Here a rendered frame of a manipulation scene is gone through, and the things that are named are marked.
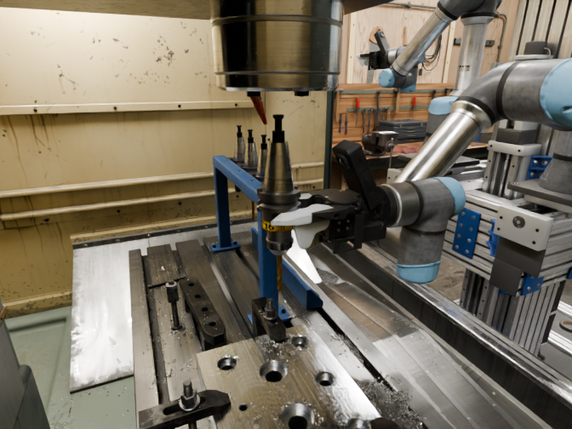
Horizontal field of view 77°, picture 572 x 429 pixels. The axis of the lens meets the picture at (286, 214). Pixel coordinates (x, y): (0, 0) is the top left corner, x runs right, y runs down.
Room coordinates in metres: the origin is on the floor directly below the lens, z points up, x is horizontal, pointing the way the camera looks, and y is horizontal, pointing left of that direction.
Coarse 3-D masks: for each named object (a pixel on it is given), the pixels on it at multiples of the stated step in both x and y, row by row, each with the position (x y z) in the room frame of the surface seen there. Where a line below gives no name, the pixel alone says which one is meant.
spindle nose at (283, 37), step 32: (224, 0) 0.43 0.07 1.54; (256, 0) 0.41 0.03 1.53; (288, 0) 0.41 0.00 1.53; (320, 0) 0.43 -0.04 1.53; (224, 32) 0.44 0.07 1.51; (256, 32) 0.41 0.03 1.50; (288, 32) 0.41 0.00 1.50; (320, 32) 0.43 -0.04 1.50; (224, 64) 0.44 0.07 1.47; (256, 64) 0.41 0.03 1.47; (288, 64) 0.41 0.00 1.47; (320, 64) 0.43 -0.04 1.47
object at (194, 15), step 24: (0, 0) 0.60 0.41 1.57; (24, 0) 0.60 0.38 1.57; (48, 0) 0.60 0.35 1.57; (72, 0) 0.60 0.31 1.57; (96, 0) 0.60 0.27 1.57; (120, 0) 0.60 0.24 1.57; (144, 0) 0.60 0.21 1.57; (168, 0) 0.60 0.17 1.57; (192, 0) 0.60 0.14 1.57; (360, 0) 0.60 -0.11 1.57; (384, 0) 0.60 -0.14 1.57
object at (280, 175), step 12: (276, 144) 0.48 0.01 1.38; (288, 144) 0.49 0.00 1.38; (276, 156) 0.48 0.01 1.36; (288, 156) 0.48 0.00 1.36; (276, 168) 0.47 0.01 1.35; (288, 168) 0.48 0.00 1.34; (264, 180) 0.49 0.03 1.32; (276, 180) 0.47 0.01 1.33; (288, 180) 0.48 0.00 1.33; (276, 192) 0.47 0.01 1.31; (288, 192) 0.47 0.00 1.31
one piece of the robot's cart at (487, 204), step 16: (480, 192) 1.26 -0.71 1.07; (480, 208) 1.17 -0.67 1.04; (496, 208) 1.12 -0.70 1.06; (448, 224) 1.28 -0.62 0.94; (480, 224) 1.16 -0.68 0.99; (448, 240) 1.27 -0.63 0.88; (480, 240) 1.15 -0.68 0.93; (448, 256) 1.26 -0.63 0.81; (464, 256) 1.19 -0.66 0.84; (480, 256) 1.15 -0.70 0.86; (480, 272) 1.12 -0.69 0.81
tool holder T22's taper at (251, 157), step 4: (248, 144) 1.01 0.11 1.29; (252, 144) 1.01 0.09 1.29; (248, 148) 1.01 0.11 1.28; (252, 148) 1.01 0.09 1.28; (248, 152) 1.00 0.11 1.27; (252, 152) 1.00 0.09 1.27; (256, 152) 1.02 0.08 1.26; (244, 156) 1.02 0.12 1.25; (248, 156) 1.00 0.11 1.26; (252, 156) 1.00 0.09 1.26; (256, 156) 1.01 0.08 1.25; (244, 160) 1.01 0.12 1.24; (248, 160) 1.00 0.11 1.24; (252, 160) 1.00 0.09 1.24; (256, 160) 1.01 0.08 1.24; (244, 164) 1.01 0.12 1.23; (248, 164) 1.00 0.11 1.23; (252, 164) 1.00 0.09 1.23; (256, 164) 1.01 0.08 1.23
